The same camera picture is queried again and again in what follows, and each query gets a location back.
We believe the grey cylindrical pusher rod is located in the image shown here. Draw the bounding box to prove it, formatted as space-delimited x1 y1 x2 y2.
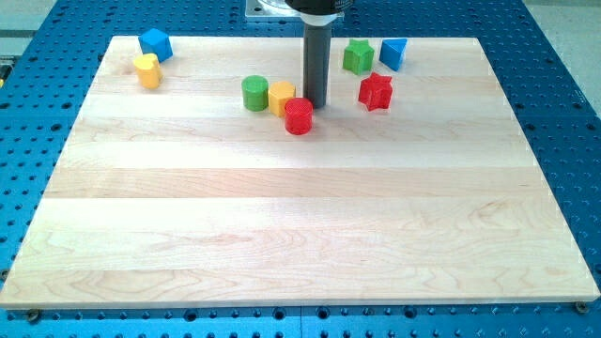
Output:
303 23 331 109

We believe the yellow hexagon block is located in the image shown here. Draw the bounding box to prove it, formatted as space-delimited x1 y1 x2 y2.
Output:
268 81 296 117

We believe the yellow heart block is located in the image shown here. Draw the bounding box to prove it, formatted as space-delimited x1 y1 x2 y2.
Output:
133 54 162 89

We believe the green star block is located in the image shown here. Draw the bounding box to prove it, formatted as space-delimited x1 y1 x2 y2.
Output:
343 38 375 75

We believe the red cylinder block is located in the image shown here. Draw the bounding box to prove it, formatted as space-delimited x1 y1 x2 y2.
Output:
285 98 314 135

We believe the blue triangle block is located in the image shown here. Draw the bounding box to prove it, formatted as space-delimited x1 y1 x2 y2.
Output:
379 38 408 71

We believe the green cylinder block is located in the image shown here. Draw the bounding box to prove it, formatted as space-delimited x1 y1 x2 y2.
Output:
241 75 269 112

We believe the red star block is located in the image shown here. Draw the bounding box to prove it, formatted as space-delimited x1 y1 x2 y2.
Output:
358 72 393 112

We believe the blue cube block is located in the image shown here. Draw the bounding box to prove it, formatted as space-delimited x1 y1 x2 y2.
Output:
138 28 173 62

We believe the light wooden board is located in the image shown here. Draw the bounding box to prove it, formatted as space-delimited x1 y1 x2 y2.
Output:
1 36 600 309

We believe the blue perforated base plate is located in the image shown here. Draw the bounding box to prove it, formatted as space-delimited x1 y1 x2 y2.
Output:
1 0 600 337

